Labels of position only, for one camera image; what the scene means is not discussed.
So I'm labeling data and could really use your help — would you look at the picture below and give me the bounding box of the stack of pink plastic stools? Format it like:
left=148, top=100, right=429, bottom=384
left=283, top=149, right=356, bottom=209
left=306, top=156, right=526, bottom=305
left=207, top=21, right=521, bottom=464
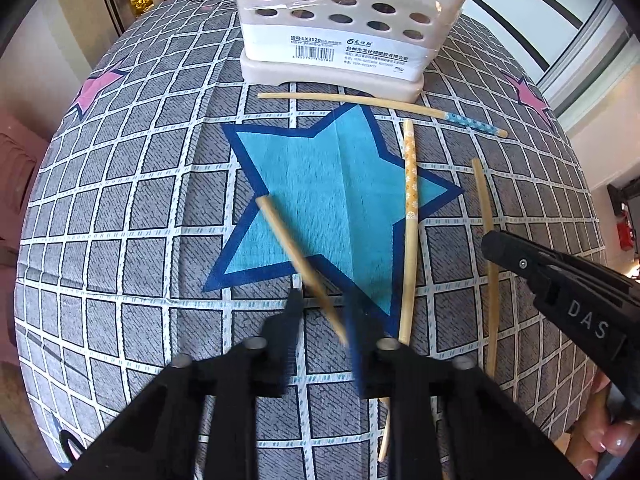
left=0, top=112, right=43, bottom=256

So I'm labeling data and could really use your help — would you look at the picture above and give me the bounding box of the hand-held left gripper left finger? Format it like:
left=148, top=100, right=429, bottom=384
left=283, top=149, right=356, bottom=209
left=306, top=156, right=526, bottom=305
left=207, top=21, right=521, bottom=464
left=65, top=285, right=306, bottom=480

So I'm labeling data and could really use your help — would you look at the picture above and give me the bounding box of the person's right hand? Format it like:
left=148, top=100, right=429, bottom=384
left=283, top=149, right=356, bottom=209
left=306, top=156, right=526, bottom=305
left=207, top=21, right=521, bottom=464
left=564, top=375, right=640, bottom=480

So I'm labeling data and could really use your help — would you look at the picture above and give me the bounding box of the beige plastic utensil holder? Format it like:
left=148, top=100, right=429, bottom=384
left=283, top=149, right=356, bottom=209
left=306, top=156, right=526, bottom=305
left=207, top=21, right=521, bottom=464
left=231, top=0, right=481, bottom=104

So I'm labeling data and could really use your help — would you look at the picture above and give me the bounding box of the plain bamboo chopstick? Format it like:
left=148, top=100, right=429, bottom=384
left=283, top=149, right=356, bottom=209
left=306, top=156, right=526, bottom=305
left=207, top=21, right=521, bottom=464
left=470, top=157, right=501, bottom=379
left=255, top=196, right=352, bottom=347

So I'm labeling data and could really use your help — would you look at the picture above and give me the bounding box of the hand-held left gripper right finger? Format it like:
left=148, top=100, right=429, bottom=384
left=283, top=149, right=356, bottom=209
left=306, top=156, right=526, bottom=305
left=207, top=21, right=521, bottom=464
left=344, top=287, right=586, bottom=480

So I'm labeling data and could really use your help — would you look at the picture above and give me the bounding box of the blue dotted bamboo chopstick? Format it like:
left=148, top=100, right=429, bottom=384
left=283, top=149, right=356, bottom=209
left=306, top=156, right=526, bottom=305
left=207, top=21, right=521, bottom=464
left=256, top=91, right=509, bottom=139

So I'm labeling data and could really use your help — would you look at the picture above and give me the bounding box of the red wall-mounted object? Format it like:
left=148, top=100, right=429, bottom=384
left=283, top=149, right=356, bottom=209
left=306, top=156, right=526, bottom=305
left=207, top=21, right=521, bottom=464
left=616, top=202, right=636, bottom=251

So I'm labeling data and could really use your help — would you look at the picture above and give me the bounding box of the orange patterned bamboo chopstick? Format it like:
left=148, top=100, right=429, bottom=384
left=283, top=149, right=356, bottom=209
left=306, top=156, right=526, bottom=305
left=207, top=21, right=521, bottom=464
left=376, top=119, right=420, bottom=463

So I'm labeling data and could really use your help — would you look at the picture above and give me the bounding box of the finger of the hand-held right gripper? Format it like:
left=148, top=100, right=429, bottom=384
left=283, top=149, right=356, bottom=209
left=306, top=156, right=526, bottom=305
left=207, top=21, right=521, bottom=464
left=481, top=231, right=640, bottom=307

